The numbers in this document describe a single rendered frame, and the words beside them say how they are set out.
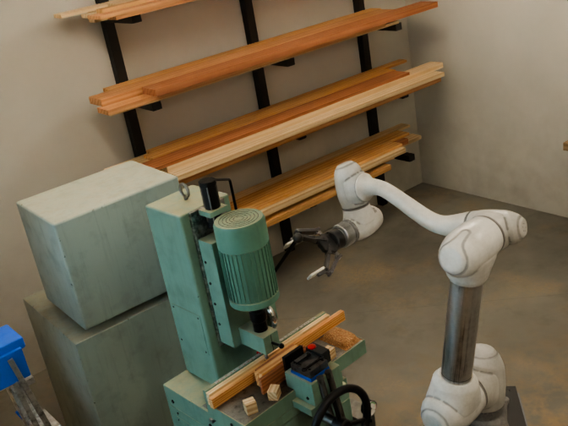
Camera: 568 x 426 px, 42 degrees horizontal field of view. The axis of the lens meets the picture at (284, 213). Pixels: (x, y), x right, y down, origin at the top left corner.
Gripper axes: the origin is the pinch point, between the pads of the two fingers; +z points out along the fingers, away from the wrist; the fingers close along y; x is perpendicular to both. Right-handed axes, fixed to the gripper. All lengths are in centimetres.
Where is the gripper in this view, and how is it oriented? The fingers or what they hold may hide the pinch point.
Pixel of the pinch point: (298, 260)
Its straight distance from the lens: 255.8
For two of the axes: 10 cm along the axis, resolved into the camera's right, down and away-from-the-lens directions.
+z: -7.2, 3.8, -5.9
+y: -6.1, -7.5, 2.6
